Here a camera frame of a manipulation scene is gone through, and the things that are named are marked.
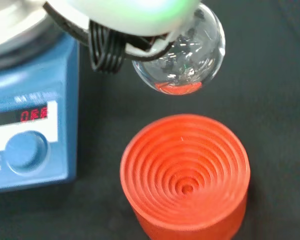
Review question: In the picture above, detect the orange ribbed flask stand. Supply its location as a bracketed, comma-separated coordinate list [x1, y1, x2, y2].
[119, 113, 252, 240]

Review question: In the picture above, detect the black table cloth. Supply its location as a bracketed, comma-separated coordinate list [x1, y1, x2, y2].
[0, 0, 300, 240]

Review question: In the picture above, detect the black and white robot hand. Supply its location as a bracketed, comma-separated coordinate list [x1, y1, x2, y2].
[42, 0, 204, 75]

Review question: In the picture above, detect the blue heater with steel plate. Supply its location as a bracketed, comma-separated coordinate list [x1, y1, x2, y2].
[0, 0, 81, 194]

